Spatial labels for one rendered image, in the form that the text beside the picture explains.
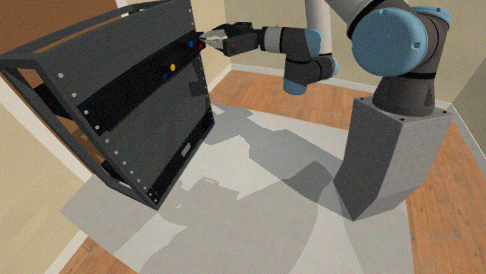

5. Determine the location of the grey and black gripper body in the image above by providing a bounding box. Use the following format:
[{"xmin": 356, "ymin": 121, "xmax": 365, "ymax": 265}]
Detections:
[{"xmin": 226, "ymin": 22, "xmax": 268, "ymax": 51}]

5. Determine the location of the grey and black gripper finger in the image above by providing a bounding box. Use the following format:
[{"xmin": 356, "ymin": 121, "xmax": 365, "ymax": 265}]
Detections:
[
  {"xmin": 199, "ymin": 23, "xmax": 235, "ymax": 39},
  {"xmin": 199, "ymin": 38, "xmax": 224, "ymax": 52}
]

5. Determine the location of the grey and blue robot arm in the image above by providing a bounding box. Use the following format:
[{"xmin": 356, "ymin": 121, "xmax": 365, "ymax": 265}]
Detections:
[{"xmin": 264, "ymin": 0, "xmax": 451, "ymax": 117}]

